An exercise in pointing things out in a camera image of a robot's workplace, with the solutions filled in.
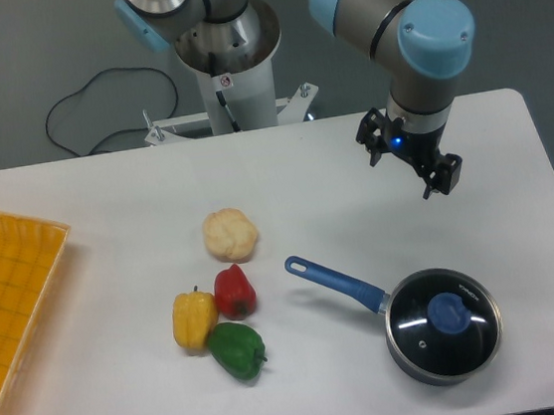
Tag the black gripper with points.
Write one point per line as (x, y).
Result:
(440, 172)

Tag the glass lid blue knob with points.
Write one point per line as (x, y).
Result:
(443, 324)

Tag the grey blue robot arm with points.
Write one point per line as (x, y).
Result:
(424, 44)

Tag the white cauliflower toy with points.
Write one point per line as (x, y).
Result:
(229, 235)

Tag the red bell pepper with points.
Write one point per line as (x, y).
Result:
(234, 294)

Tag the green bell pepper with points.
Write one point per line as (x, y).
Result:
(239, 349)

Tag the yellow bell pepper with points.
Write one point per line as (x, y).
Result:
(193, 319)

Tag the yellow woven basket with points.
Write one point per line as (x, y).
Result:
(30, 252)

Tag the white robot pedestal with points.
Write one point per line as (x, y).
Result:
(233, 65)

